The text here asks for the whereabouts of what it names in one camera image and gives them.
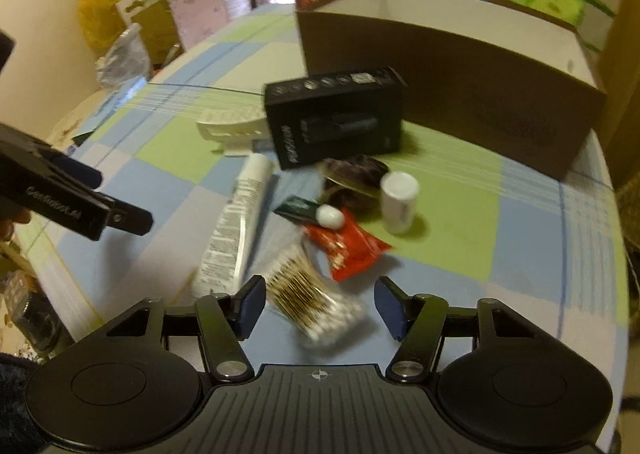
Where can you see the dark green white-capped tube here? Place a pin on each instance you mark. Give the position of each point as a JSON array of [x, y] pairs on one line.
[[295, 209]]

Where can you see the pack of cotton swabs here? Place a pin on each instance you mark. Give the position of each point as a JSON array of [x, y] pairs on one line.
[[300, 284]]

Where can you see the red snack packet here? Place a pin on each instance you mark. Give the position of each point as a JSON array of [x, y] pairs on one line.
[[350, 246]]

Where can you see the yellow plastic bag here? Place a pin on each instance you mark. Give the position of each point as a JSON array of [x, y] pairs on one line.
[[102, 3]]

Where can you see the person's left hand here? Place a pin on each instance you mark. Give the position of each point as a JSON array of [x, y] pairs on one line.
[[12, 226]]

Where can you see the clear plastic bag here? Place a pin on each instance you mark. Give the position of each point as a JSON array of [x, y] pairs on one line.
[[125, 58]]

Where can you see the brown and white carton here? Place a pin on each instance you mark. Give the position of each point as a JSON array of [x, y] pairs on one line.
[[152, 28]]

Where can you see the quilted beige chair cover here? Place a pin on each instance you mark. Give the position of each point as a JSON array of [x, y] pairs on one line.
[[630, 206]]

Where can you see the brown cardboard box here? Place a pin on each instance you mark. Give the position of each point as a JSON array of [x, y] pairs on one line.
[[450, 73]]

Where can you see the dark blue cloth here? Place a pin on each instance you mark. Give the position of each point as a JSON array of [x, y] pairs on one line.
[[15, 404]]

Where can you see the white squeeze tube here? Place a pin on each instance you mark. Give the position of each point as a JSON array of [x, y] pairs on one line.
[[230, 234]]

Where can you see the brown hair scrunchie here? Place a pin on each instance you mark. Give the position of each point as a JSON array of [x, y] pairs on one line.
[[350, 171]]

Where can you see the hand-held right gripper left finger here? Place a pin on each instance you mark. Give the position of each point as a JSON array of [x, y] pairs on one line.
[[252, 305]]

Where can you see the checked cloth desktop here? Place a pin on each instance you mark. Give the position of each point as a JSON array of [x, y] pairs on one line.
[[475, 244]]

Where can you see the small white bottle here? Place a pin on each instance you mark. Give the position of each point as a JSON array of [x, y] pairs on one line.
[[399, 204]]

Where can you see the pink paper bag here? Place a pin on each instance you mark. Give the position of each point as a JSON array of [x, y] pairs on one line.
[[197, 16]]

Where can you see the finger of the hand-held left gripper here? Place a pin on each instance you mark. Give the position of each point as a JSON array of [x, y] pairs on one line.
[[131, 221], [77, 172]]

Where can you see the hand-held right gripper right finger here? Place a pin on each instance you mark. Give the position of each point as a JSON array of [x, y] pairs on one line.
[[387, 305]]

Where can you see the black product box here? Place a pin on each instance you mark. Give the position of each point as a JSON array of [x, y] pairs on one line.
[[340, 123]]

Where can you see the white hair claw clip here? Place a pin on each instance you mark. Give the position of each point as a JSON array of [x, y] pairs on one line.
[[230, 126]]

